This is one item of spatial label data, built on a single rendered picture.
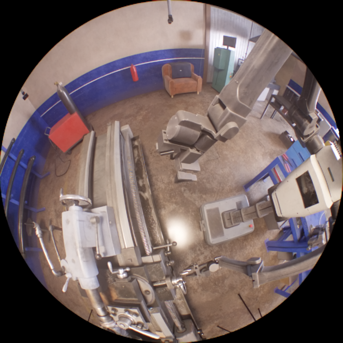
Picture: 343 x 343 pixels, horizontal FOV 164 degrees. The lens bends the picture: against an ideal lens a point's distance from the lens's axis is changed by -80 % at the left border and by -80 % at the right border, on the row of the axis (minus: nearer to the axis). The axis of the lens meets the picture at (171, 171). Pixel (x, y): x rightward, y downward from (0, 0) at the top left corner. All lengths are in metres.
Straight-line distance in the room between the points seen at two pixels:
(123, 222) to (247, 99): 0.89
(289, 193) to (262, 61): 0.55
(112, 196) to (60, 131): 2.37
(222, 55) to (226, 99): 3.45
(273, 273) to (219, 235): 1.05
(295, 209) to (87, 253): 1.02
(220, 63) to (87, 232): 3.94
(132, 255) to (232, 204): 1.22
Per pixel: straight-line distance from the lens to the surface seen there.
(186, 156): 0.31
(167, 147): 0.28
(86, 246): 0.72
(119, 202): 0.91
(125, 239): 0.87
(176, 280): 0.83
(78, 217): 0.72
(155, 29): 3.86
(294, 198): 0.65
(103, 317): 0.88
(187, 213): 1.65
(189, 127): 0.25
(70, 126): 3.00
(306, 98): 0.47
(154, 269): 0.82
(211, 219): 1.43
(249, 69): 0.25
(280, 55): 0.28
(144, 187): 1.36
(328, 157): 0.63
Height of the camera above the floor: 1.63
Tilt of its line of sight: 63 degrees down
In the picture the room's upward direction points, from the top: 8 degrees counter-clockwise
